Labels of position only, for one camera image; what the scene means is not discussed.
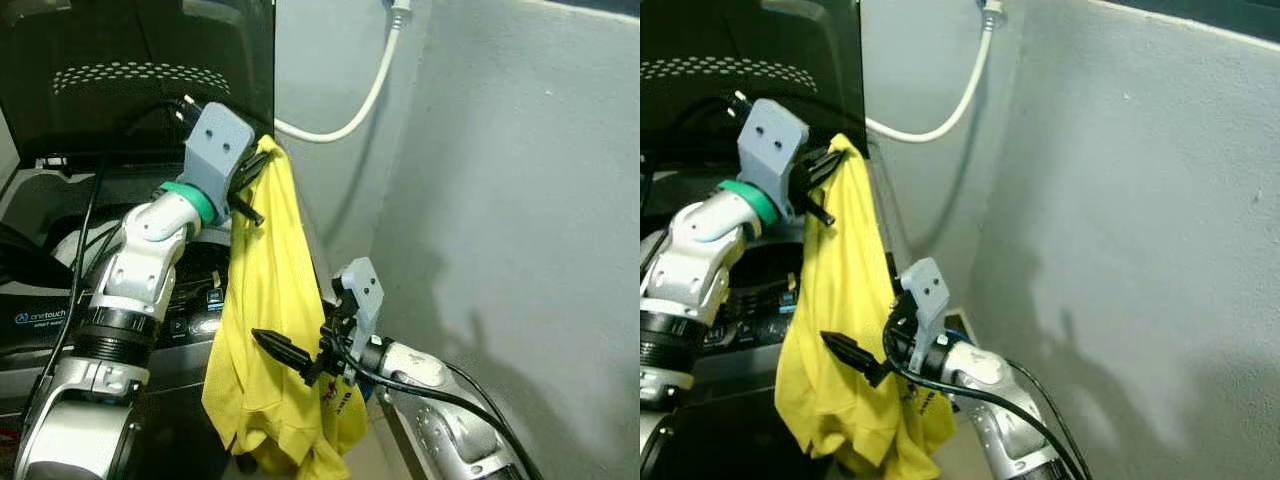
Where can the yellow shirt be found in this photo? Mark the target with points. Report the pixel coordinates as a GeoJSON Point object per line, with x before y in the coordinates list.
{"type": "Point", "coordinates": [830, 300]}
{"type": "Point", "coordinates": [260, 300]}

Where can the grey top-load washing machine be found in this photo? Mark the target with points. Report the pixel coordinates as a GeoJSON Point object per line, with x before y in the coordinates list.
{"type": "Point", "coordinates": [730, 385]}
{"type": "Point", "coordinates": [30, 195]}

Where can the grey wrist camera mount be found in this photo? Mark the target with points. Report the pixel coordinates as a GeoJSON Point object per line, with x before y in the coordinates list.
{"type": "Point", "coordinates": [215, 145]}
{"type": "Point", "coordinates": [925, 295]}
{"type": "Point", "coordinates": [772, 145]}
{"type": "Point", "coordinates": [362, 295]}

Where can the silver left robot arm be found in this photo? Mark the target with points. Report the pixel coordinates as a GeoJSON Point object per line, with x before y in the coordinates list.
{"type": "Point", "coordinates": [140, 260]}
{"type": "Point", "coordinates": [690, 250]}

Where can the dark tinted washer lid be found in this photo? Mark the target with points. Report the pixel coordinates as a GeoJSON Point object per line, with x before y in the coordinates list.
{"type": "Point", "coordinates": [720, 40]}
{"type": "Point", "coordinates": [120, 40]}

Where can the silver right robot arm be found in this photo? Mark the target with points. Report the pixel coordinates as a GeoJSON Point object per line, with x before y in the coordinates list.
{"type": "Point", "coordinates": [440, 420]}
{"type": "Point", "coordinates": [1000, 420]}

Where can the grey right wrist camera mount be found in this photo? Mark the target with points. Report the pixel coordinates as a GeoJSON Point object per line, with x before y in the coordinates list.
{"type": "Point", "coordinates": [362, 295]}
{"type": "Point", "coordinates": [925, 295]}

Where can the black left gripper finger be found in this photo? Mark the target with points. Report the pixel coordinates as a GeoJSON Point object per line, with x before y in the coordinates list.
{"type": "Point", "coordinates": [263, 161]}
{"type": "Point", "coordinates": [815, 212]}
{"type": "Point", "coordinates": [828, 162]}
{"type": "Point", "coordinates": [250, 209]}

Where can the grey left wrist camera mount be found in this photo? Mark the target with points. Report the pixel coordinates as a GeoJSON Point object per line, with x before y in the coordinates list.
{"type": "Point", "coordinates": [772, 145]}
{"type": "Point", "coordinates": [215, 145]}

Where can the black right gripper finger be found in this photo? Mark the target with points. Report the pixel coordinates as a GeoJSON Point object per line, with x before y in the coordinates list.
{"type": "Point", "coordinates": [288, 354]}
{"type": "Point", "coordinates": [855, 356]}

